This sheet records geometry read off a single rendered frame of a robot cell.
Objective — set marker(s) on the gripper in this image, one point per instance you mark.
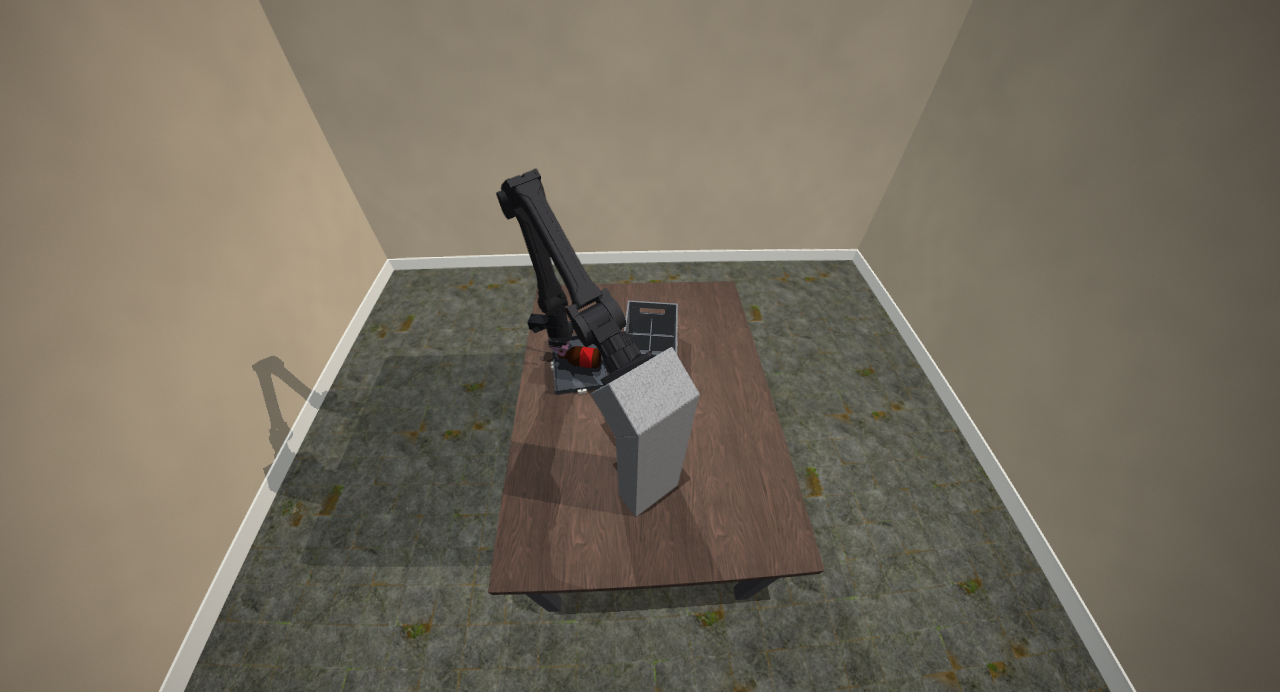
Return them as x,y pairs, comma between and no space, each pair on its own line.
564,335

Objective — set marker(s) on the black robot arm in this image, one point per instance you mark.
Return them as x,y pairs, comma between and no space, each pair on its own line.
594,325

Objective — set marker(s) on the brown glass bottle with red label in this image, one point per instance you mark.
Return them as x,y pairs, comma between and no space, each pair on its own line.
583,357

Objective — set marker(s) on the dark grey divided crate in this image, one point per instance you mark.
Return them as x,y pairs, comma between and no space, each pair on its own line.
654,332

